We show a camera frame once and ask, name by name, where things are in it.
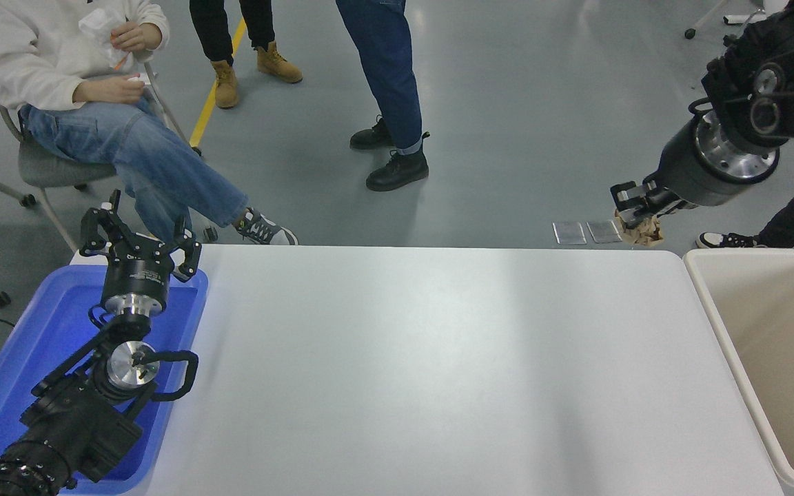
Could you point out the grey wheeled chair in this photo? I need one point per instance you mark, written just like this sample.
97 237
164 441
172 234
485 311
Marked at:
52 169

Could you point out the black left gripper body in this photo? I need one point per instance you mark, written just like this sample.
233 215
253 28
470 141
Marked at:
134 272

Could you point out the person with tan boots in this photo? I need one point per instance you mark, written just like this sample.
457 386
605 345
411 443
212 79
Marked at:
225 86

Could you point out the white wheeled stand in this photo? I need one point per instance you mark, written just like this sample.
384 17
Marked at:
690 32

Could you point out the seated person's left hand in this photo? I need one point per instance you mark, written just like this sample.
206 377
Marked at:
136 36

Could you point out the white wrapper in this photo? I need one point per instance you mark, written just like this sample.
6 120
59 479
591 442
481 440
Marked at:
102 27

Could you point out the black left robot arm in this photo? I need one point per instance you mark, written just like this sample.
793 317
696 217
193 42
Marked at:
73 420

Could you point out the person with black shoes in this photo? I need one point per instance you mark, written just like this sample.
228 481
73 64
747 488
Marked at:
390 69

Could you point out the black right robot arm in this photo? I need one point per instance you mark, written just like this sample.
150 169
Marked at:
790 83

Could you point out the blue plastic tray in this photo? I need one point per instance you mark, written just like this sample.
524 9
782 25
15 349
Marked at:
25 344

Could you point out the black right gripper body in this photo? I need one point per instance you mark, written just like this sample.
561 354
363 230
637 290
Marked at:
686 172

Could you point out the tan paper ball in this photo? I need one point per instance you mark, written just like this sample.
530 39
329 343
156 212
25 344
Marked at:
645 235

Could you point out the silver floor plate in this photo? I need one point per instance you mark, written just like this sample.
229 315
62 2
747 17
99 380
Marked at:
604 231
569 233

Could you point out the seated person's right hand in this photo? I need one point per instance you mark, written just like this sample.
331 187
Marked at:
111 89

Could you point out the seated person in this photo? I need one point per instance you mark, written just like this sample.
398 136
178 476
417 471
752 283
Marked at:
128 151

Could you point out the large pale bin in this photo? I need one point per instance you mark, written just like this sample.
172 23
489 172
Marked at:
783 331

